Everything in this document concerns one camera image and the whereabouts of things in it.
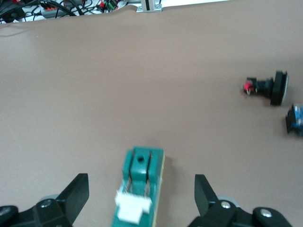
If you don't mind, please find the green load switch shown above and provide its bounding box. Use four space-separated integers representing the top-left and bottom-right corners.
111 146 166 227

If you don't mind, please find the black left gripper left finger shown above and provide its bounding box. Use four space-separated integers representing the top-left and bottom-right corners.
34 173 89 227

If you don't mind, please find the black push button red terminal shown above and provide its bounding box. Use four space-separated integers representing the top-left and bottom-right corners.
243 70 290 106

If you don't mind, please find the black cable bundle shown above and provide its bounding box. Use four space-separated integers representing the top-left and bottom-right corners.
0 0 133 24

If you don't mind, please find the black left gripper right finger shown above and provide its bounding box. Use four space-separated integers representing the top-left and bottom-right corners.
187 174 251 227

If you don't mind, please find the grey metal camera bracket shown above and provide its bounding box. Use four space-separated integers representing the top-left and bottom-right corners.
135 0 164 13

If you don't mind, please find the grey power strip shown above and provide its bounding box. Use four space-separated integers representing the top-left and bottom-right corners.
40 3 60 18

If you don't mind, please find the green push button blue body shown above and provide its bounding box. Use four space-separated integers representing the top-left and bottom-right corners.
285 103 303 138

